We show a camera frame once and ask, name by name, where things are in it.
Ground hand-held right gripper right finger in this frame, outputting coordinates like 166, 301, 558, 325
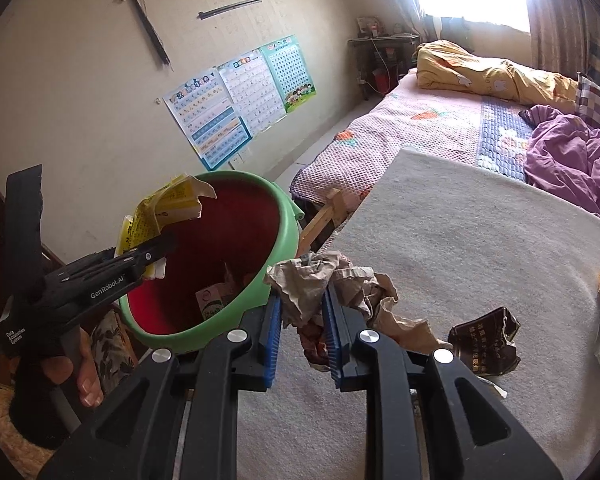
321, 285, 563, 480

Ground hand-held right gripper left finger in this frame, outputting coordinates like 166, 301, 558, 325
37, 295, 283, 480

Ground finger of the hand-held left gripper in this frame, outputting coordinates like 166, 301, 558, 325
105, 232, 178, 281

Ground yellow paper package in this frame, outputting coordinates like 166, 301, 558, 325
115, 174, 216, 281

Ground brown paper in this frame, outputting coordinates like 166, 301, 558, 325
265, 251, 451, 371

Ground red bucket with green rim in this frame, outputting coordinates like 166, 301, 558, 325
117, 170, 301, 353

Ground person's left hand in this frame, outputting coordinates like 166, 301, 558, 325
40, 330, 104, 408

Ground white green carton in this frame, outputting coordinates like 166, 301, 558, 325
195, 282, 238, 321

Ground leaf print cushion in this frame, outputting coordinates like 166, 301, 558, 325
90, 310, 141, 391

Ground dark brown crumpled wrapper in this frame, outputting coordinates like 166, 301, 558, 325
447, 306, 522, 376

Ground beige fluffy cushion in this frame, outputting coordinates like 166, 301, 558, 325
0, 390, 56, 480

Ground black hair braid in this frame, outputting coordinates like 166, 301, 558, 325
117, 0, 173, 71

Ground pink knitted bedspread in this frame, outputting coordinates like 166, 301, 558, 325
290, 67, 486, 206

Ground blue floral mat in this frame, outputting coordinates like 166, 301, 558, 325
475, 95, 536, 181

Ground purple quilt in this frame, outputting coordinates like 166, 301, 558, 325
517, 104, 600, 231

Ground dark side table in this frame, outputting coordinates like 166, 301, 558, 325
348, 32, 421, 101

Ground yellow quilt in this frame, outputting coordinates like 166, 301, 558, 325
416, 40, 581, 113

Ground dark chair by window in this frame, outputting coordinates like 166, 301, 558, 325
422, 15, 476, 56

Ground wooden bed frame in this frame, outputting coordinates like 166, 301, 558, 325
297, 187, 351, 256

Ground blue bordered wall poster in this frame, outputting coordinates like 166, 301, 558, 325
162, 67, 253, 172

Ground white wall poster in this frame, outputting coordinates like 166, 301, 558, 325
217, 49, 287, 133

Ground green wall poster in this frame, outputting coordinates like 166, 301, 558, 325
260, 35, 317, 113

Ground metal wall rack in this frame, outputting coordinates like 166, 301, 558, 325
197, 0, 263, 21

